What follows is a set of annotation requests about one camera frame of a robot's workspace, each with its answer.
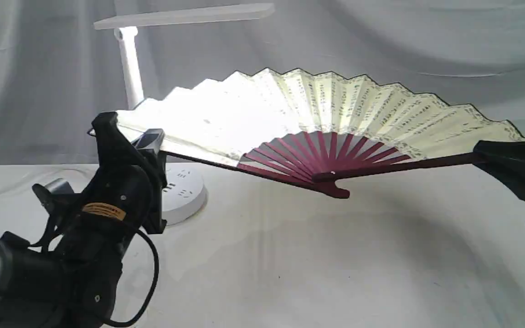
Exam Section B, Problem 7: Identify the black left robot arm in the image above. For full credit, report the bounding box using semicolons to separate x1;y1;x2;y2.
0;112;167;328

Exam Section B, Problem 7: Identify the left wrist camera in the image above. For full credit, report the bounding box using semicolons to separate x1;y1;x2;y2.
31;178;77;215

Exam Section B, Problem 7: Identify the folding paper fan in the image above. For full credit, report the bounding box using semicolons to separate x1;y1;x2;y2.
115;69;525;199

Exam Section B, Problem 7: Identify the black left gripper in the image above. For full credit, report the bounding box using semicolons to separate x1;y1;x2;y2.
60;112;167;256

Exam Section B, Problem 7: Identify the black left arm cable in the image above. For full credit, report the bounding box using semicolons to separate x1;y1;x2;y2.
30;200;160;328

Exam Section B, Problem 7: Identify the white desk lamp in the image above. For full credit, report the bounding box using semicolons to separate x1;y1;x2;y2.
93;3;274;226

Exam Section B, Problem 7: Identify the grey backdrop curtain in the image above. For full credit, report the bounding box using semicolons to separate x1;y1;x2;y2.
0;0;525;165

